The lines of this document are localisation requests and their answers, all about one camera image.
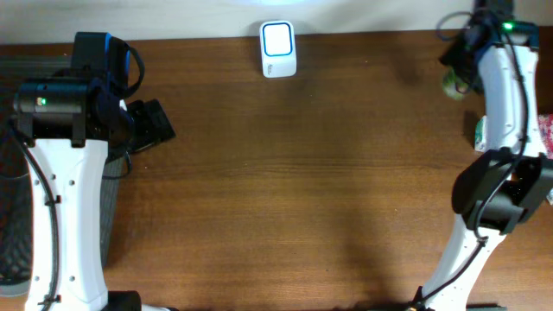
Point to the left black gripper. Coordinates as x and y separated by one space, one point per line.
155 123

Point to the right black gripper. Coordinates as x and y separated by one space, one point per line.
447 58

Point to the green bottle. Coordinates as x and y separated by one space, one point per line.
453 86

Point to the small teal gum pack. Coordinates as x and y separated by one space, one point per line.
480 135

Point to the red purple tissue pack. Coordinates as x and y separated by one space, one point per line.
545 123

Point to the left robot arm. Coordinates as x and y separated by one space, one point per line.
69 126

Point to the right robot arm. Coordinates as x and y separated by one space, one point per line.
495 55

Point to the white barcode scanner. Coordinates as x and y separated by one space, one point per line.
278 49

